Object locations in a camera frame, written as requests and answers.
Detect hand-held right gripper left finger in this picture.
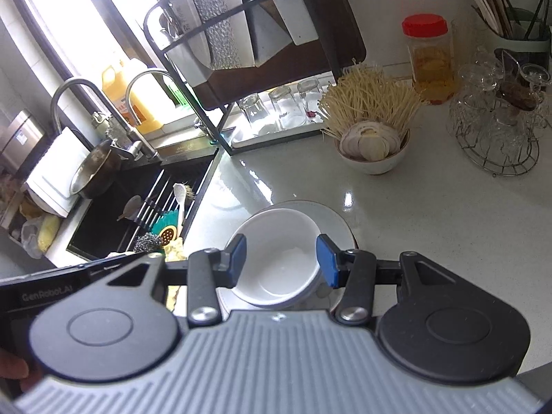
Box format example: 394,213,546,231
106,234,248,327

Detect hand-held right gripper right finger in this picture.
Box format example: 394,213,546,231
316,234,458,325

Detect plain white deep plate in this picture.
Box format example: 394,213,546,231
216,200,359,311

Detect white ceramic bowl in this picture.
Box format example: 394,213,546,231
226,208,325,309

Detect person's left hand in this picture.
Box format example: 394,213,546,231
0,350,43,394

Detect cream dish cloth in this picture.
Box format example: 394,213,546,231
163,241,190,264

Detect yellow cloth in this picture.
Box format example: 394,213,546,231
19,216,61,260

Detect white spoon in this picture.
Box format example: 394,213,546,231
172,182,188,236

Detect steel wool scrubber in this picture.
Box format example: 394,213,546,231
133,232,167,254

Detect black sink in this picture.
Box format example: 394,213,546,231
67,127,236,264

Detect white drip tray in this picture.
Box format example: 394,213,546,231
230,90,333,149

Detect white plastic container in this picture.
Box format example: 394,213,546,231
23,129,93,218

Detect pale dried food slices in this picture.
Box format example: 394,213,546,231
340,121,402,160

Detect steel bowl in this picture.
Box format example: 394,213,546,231
69,140,124,199

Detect clear glass tumbler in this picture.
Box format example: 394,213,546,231
236,94,270,136
297,78,331,124
267,86,308,129

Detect tall steel faucet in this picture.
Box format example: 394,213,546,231
50,78,158,160

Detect steel canister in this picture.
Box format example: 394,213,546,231
0,110,48,175

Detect bundle of dried noodles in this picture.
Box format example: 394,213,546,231
318,58,425,143

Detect green bottle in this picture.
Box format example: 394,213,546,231
170,82,193,108

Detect orange liquid bottle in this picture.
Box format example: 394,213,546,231
101,58,173,135

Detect white cutting board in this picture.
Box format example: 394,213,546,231
166,0,216,88

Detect slim steel faucet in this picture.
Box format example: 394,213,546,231
126,69,225,147

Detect textured glass board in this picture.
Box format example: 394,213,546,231
190,0,259,72

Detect set of clear glass cups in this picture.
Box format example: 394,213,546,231
448,45,552,156

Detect black dish rack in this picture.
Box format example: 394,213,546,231
143,0,346,156

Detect white cutlery caddy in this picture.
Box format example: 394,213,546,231
265,0,317,46

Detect glass teapot with brown lid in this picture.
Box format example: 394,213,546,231
496,49,544,113

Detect round wire rack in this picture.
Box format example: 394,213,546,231
457,125,541,177

